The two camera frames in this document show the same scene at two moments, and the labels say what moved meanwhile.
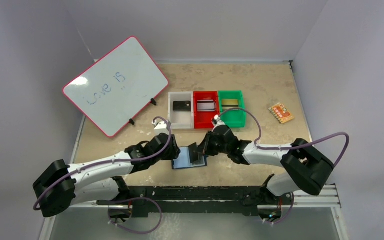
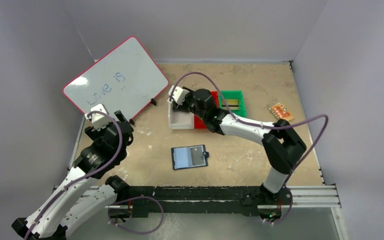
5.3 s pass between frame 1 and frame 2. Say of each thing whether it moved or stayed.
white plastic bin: stayed
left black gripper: moved
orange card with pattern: stayed
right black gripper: moved
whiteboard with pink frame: stayed
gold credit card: stayed
